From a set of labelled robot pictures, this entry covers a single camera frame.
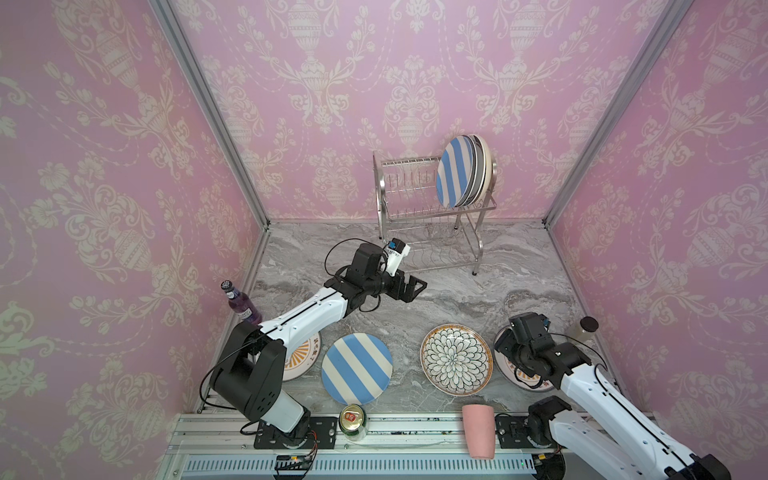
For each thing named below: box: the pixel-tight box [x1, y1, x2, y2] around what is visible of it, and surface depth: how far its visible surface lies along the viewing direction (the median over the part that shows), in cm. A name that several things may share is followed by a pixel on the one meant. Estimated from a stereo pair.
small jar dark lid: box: [580, 316, 599, 333], surface depth 84 cm
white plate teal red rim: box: [475, 134, 489, 204], surface depth 77 cm
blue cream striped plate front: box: [321, 332, 393, 406], surface depth 86 cm
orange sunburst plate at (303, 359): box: [283, 331, 322, 382], surface depth 87 cm
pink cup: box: [462, 404, 496, 460], surface depth 72 cm
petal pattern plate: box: [419, 323, 494, 397], surface depth 87 cm
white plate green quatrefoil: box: [467, 135, 484, 207], surface depth 77 cm
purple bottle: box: [220, 280, 262, 325], surface depth 84 cm
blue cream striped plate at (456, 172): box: [436, 135, 477, 209], surface depth 84 cm
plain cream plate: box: [472, 134, 492, 206], surface depth 77 cm
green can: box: [339, 404, 367, 442], surface depth 68 cm
